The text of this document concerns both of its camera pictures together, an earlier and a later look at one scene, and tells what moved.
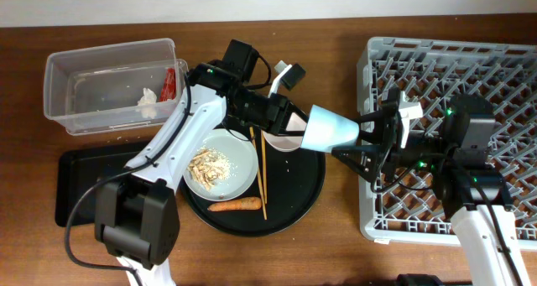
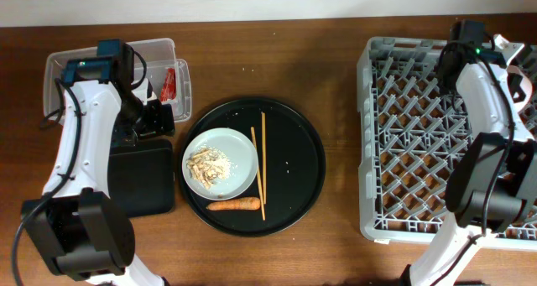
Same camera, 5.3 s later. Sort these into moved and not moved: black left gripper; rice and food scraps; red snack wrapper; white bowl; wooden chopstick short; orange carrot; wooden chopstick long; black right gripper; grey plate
Moved: black right gripper; white bowl; black left gripper
Not moved: wooden chopstick short; wooden chopstick long; red snack wrapper; grey plate; rice and food scraps; orange carrot
